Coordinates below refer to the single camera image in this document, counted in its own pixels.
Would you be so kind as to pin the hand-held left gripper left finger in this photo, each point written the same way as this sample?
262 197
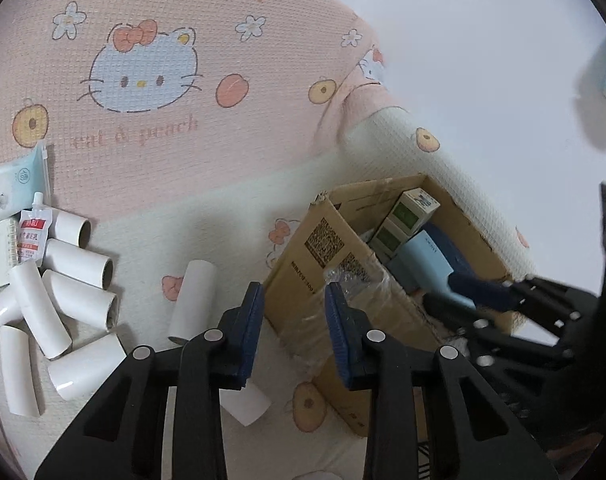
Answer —
250 330

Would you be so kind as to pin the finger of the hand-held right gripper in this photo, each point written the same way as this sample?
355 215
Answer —
483 291
453 310

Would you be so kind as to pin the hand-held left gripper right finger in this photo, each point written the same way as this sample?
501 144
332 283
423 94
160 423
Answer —
340 335

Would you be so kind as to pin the light blue box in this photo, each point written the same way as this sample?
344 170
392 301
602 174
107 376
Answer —
423 260

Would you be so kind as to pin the white cardboard tube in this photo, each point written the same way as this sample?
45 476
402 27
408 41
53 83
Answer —
38 310
245 405
83 367
193 300

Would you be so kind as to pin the brown cardboard box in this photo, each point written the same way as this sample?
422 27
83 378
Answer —
303 270

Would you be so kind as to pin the pile of white paper tubes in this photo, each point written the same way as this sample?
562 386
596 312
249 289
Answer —
78 262

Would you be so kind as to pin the dark blue round container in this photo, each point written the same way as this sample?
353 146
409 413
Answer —
455 252

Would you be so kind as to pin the clear plastic film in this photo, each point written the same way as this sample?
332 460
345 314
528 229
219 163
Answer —
378 285

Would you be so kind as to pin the green and white carton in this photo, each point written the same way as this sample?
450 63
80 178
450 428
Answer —
390 240
415 207

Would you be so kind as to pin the pink printed blanket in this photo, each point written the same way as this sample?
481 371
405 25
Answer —
208 185

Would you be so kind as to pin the white and red pouch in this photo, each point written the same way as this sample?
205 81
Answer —
33 232

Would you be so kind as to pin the light blue wipes packet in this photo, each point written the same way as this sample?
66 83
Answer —
13 180

